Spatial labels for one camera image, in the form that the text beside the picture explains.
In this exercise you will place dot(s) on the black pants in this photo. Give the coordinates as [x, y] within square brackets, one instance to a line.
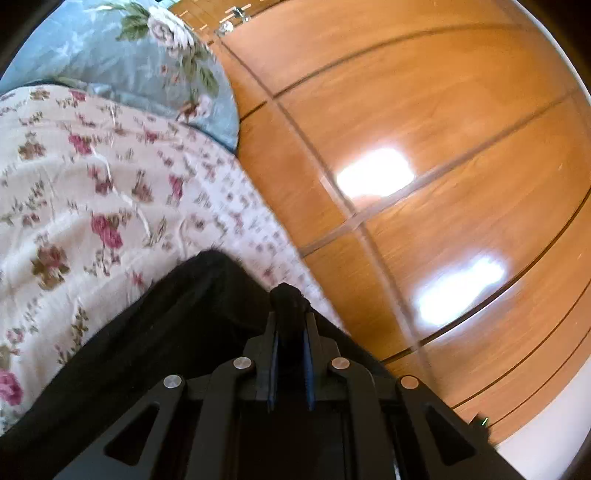
[199, 316]

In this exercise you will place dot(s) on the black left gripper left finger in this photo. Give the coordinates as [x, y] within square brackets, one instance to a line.
[223, 425]

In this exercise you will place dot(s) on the floral white bedspread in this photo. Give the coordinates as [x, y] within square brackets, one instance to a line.
[99, 201]

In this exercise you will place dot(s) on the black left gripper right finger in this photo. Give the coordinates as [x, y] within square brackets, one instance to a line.
[400, 429]

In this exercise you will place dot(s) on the light blue floral pillow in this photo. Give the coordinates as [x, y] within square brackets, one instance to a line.
[136, 53]

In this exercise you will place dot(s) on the wooden wardrobe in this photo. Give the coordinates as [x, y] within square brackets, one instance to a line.
[431, 161]

